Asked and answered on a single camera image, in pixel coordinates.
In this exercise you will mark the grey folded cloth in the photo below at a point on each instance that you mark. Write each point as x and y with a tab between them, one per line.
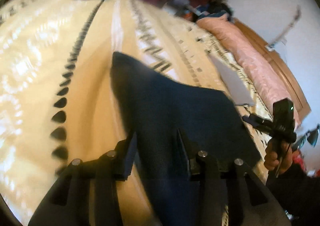
239	93

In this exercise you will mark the pink quilted blanket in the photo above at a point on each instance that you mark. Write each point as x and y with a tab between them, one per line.
233	36

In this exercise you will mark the wooden bed headboard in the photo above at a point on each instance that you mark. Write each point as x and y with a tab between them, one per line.
280	67

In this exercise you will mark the right hand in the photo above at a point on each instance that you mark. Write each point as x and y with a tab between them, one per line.
278	156

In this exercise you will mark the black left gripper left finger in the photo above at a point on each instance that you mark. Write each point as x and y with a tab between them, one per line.
126	151

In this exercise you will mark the black desk lamp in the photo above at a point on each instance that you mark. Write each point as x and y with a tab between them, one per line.
311	136

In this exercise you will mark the dark blue denim pants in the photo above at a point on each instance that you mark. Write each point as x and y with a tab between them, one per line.
156	108

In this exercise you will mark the yellow patterned bed sheet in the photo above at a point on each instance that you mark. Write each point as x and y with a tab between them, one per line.
56	98

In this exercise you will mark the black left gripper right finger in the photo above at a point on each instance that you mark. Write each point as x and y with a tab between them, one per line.
190	151

